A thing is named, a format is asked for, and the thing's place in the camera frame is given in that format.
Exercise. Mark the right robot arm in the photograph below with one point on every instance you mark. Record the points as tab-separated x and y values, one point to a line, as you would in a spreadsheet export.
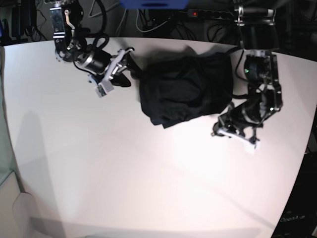
77	45

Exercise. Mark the dark navy long-sleeve shirt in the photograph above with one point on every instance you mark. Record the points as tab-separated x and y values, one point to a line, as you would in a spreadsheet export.
185	87

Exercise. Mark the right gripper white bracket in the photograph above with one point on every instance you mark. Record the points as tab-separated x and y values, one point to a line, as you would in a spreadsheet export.
105	71

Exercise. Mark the black power strip red switch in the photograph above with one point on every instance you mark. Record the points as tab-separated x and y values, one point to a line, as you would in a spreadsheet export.
209	14

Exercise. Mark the black device on floor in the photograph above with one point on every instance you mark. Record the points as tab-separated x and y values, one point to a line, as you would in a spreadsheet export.
24	19

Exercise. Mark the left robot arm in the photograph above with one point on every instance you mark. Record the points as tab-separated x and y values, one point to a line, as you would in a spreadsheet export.
255	21

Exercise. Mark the black OpenArm case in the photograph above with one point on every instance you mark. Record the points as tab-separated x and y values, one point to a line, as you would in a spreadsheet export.
299	218

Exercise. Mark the blue box at top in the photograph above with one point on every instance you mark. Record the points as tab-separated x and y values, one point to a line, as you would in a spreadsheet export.
154	4

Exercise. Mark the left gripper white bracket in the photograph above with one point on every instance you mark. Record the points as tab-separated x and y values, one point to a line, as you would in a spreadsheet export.
232	124

